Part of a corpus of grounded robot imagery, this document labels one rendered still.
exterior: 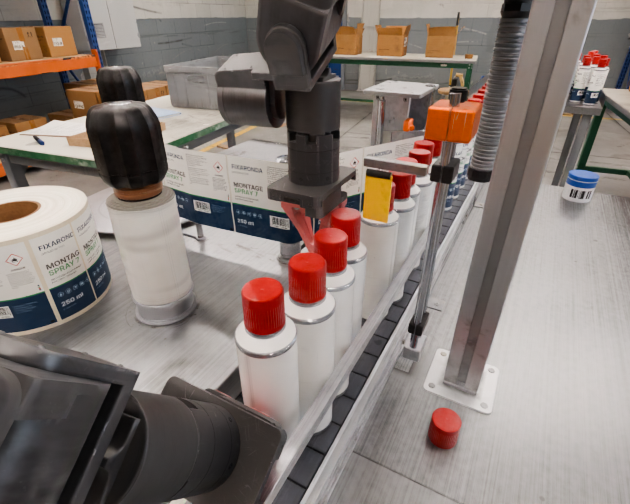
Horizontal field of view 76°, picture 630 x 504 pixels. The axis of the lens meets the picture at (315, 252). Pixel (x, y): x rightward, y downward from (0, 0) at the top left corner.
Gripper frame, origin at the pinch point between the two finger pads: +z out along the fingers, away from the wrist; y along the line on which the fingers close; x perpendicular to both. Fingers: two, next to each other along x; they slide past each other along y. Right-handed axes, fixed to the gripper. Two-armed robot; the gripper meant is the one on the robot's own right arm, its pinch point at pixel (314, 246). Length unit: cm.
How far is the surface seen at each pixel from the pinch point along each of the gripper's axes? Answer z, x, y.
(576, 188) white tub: 15, 35, -82
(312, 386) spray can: 5.9, 7.7, 14.9
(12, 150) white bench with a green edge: 21, -163, -45
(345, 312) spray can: 1.1, 8.2, 8.7
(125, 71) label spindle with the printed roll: -16, -51, -19
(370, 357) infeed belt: 13.7, 8.9, 1.3
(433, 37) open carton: -1, -116, -532
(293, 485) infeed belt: 13.7, 8.4, 20.3
